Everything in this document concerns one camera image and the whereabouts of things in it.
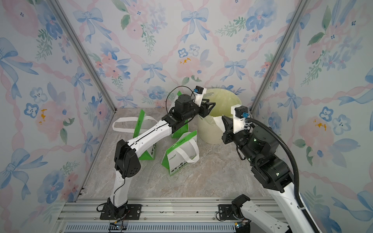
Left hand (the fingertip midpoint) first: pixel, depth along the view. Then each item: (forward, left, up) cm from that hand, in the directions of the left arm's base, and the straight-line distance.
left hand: (214, 100), depth 75 cm
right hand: (-18, -2, +9) cm, 20 cm away
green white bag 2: (-8, +17, -18) cm, 25 cm away
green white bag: (-9, +41, -10) cm, 43 cm away
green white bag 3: (-23, +15, -13) cm, 30 cm away
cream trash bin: (-4, 0, -21) cm, 21 cm away
